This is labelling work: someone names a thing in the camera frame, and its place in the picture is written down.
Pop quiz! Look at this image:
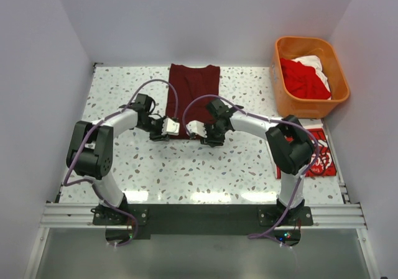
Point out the dark maroon t shirt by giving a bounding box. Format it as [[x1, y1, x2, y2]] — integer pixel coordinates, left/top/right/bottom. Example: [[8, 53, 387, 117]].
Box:
[[165, 64, 220, 140]]

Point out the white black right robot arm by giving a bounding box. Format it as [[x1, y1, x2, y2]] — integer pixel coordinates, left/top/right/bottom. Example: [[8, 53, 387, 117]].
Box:
[[189, 99, 318, 227]]

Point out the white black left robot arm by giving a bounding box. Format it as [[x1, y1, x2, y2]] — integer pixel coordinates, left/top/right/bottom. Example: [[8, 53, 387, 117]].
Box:
[[63, 94, 169, 226]]

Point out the bright red t shirt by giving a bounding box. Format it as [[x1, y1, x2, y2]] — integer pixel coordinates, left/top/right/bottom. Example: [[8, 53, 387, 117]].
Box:
[[280, 58, 331, 100]]

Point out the orange plastic basket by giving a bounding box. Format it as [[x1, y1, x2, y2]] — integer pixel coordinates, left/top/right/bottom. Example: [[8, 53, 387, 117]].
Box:
[[270, 36, 350, 119]]

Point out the folded red coca-cola t shirt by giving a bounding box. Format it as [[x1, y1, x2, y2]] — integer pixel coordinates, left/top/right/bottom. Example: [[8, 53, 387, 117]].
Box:
[[267, 127, 336, 180]]

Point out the white t shirt in basket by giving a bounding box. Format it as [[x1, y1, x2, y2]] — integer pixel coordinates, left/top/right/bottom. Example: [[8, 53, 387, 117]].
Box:
[[293, 55, 330, 92]]

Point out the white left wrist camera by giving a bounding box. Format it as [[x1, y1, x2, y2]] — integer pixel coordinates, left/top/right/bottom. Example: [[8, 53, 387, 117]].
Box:
[[162, 117, 180, 136]]

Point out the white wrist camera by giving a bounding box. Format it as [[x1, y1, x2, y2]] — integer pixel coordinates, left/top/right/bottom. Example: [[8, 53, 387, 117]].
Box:
[[162, 117, 180, 136], [187, 121, 207, 139]]

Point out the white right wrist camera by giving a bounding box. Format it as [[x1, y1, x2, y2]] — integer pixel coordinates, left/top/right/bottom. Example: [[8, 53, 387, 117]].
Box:
[[187, 121, 207, 139]]

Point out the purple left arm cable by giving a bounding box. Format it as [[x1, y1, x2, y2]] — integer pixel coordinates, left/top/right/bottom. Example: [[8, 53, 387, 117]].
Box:
[[63, 79, 180, 247]]

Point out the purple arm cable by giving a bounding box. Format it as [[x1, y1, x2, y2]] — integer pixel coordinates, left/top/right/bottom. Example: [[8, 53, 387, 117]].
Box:
[[182, 94, 320, 245], [63, 79, 180, 247]]

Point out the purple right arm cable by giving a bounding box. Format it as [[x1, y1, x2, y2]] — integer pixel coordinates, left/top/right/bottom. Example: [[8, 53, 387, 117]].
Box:
[[182, 94, 320, 245]]

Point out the aluminium extrusion rail frame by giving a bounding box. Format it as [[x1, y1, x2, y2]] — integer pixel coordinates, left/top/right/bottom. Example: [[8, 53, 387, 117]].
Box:
[[23, 194, 382, 279]]

